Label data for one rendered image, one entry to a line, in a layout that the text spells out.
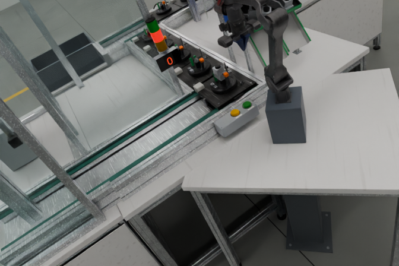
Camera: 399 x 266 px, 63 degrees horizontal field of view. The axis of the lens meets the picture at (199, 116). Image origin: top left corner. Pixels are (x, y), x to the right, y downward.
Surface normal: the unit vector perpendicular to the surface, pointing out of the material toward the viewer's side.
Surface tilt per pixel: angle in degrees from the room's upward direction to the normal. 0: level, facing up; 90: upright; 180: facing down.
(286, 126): 90
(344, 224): 0
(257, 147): 0
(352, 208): 0
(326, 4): 90
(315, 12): 90
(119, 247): 90
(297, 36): 45
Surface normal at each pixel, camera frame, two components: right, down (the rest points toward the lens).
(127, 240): 0.49, 0.43
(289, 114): -0.23, 0.68
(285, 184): -0.30, -0.73
